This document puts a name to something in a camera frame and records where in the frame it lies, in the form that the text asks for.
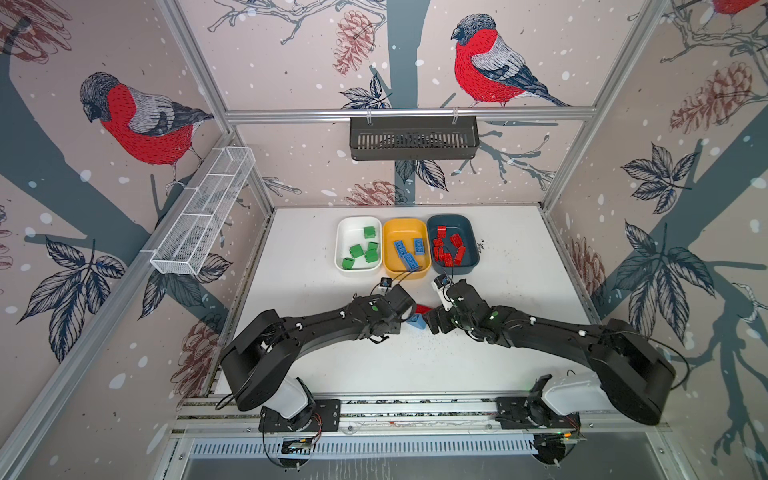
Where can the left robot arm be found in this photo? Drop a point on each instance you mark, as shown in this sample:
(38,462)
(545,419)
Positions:
(257,362)

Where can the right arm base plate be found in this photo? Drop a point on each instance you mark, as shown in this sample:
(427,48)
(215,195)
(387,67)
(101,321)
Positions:
(518,413)

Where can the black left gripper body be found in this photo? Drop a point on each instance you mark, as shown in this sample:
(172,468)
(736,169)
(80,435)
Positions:
(395,324)

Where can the red long lego brick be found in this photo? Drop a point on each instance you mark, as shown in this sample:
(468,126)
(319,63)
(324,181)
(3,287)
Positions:
(454,251)

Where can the white plastic bin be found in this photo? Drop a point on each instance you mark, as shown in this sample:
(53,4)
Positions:
(350,232)

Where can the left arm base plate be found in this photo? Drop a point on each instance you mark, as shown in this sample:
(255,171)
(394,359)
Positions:
(318,416)

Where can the white wire mesh basket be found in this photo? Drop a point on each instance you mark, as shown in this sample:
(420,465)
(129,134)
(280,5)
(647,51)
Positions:
(192,236)

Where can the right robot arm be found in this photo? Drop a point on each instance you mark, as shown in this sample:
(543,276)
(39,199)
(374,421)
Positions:
(634,376)

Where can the green lego brick front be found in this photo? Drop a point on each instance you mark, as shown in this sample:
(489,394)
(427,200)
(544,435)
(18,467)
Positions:
(356,251)

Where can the dark teal plastic bin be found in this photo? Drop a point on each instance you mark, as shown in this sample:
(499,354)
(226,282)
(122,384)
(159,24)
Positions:
(455,224)

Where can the aluminium front rail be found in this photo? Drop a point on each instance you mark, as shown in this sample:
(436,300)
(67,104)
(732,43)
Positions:
(358,415)

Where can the blue lego brick cluster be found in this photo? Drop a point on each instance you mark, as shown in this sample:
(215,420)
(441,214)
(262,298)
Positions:
(417,321)

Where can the red lego brick low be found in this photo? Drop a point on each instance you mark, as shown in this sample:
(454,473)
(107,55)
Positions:
(421,309)

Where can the yellow plastic bin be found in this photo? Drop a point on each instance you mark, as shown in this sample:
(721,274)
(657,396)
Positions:
(405,229)

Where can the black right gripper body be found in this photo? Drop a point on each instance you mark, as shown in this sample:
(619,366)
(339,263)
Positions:
(448,317)

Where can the black wire shelf basket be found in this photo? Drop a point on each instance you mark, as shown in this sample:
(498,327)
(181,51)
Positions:
(413,138)

